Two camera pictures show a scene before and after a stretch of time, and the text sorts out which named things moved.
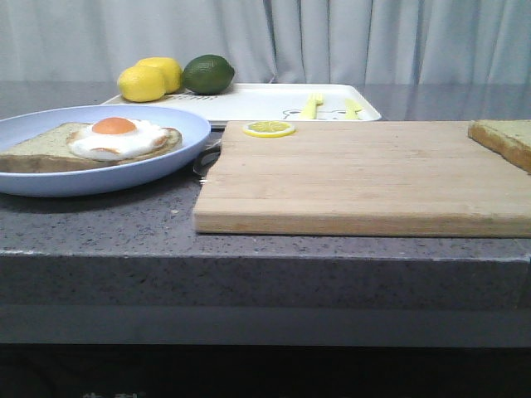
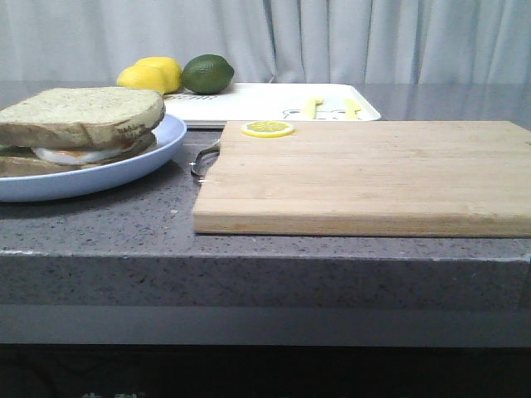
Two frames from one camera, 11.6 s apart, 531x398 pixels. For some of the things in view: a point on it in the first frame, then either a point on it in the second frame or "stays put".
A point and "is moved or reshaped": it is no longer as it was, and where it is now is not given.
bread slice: x=509 y=138 → x=80 y=118
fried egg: x=116 y=138 → x=76 y=157
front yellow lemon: x=142 y=84 stays put
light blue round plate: x=17 y=127 is moved or reshaped
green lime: x=207 y=74 stays put
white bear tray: x=272 y=103 stays put
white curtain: x=458 y=42 stays put
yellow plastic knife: x=352 y=108 stays put
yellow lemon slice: x=269 y=128 stays put
